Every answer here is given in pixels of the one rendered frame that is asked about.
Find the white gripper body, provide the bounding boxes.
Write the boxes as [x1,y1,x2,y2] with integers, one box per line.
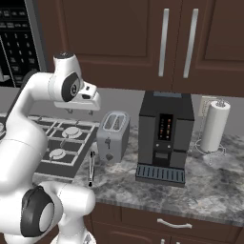
[53,93,102,112]

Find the silver and black tongs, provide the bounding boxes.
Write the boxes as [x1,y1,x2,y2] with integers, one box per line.
[88,151,96,188]

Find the black microwave oven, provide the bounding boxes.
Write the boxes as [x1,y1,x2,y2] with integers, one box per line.
[0,0,48,88]

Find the gas hob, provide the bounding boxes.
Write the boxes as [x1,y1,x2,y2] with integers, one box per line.
[0,112,101,179]

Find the silver toaster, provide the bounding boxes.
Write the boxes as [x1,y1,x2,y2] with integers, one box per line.
[96,110,132,165]

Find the brown cupboard door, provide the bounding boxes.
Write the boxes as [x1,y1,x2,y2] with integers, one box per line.
[37,0,184,93]
[91,220,171,244]
[172,0,244,97]

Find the black coffee machine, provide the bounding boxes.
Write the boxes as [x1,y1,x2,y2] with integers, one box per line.
[134,91,195,188]

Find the white paper towel roll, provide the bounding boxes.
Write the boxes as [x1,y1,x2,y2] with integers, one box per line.
[199,100,232,153]

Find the brown lower cupboard door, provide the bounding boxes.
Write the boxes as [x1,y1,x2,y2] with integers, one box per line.
[91,220,171,244]

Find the brown drawer front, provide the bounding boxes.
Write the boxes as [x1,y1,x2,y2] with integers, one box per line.
[120,206,242,244]

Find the silver cupboard handle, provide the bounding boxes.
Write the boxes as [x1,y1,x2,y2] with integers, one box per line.
[157,8,171,78]
[182,8,199,79]

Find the wire paper towel stand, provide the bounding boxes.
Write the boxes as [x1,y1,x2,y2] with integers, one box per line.
[194,97,229,166]

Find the silver drawer handle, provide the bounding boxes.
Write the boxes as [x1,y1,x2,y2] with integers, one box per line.
[156,217,193,230]

